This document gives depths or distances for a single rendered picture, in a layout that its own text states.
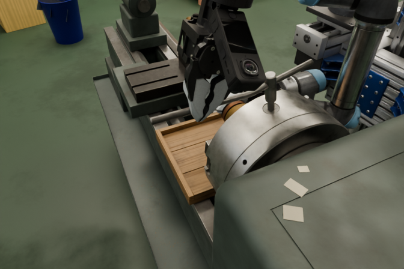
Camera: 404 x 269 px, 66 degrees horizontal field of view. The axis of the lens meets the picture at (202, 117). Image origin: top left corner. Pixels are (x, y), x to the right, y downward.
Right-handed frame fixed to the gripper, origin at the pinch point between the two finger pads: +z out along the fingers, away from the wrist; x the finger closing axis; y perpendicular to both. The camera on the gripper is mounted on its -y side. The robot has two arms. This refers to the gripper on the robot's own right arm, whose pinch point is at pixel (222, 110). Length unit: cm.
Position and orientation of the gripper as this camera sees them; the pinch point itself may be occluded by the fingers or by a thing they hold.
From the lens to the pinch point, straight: 85.6
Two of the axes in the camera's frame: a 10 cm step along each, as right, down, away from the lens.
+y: -4.0, -5.9, 7.0
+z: -9.2, 2.5, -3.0
